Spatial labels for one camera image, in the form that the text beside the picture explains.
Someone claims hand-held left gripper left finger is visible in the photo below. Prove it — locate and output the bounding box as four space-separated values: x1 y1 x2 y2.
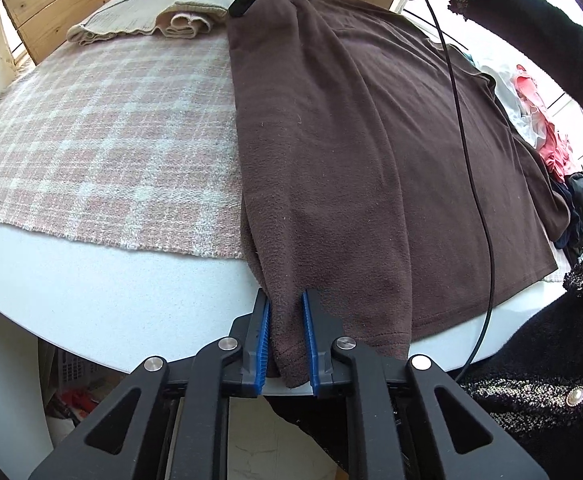
28 287 272 480

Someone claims dark navy garment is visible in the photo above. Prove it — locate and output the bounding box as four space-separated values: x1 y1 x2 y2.
549 171 583 263

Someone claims white garment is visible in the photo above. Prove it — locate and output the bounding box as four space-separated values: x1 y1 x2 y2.
471 52 552 148

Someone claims brown fleece garment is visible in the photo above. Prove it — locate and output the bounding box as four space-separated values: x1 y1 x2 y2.
226 0 572 390

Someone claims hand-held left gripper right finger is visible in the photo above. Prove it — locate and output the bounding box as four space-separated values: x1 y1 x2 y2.
301 287 552 480

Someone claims black cable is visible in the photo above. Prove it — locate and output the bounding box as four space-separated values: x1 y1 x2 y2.
419 0 495 383

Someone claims person's black tweed jacket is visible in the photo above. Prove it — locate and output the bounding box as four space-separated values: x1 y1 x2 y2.
459 245 583 480

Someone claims folded beige cardigan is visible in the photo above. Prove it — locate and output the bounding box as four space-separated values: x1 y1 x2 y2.
66 0 250 47

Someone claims pink garment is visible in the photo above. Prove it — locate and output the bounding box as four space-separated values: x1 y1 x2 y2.
514 64 579 183

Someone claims white laundry basket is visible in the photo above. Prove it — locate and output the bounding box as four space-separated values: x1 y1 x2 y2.
46 347 115 391

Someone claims person's right forearm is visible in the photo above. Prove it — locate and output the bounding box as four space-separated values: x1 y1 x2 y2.
441 0 583 136

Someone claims pink plaid blanket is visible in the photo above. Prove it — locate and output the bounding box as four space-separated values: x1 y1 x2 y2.
0 35 252 261

